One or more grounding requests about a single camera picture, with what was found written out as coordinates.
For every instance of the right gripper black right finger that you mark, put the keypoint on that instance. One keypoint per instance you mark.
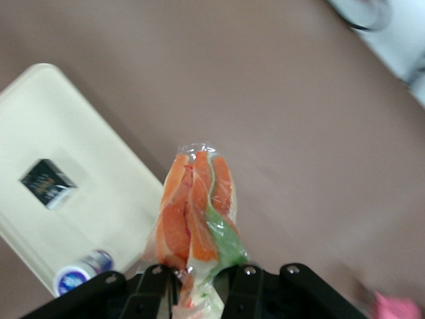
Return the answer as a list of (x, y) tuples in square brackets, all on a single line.
[(265, 295)]

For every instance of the blue lid yogurt cup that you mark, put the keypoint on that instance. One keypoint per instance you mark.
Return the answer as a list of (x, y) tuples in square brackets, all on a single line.
[(73, 279)]

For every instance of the plastic-wrapped triangle sandwich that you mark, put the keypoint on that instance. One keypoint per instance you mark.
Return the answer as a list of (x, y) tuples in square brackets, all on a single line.
[(199, 206)]

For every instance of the pink snack packet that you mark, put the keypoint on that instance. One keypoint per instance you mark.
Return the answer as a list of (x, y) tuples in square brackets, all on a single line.
[(395, 307)]

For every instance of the beige plastic tray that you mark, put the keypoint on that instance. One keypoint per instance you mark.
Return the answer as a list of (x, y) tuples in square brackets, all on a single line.
[(83, 139)]

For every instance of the small black gold box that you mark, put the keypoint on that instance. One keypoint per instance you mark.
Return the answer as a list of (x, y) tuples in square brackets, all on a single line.
[(46, 182)]

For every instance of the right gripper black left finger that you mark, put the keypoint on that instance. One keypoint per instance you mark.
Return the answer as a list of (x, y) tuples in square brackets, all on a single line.
[(139, 299)]

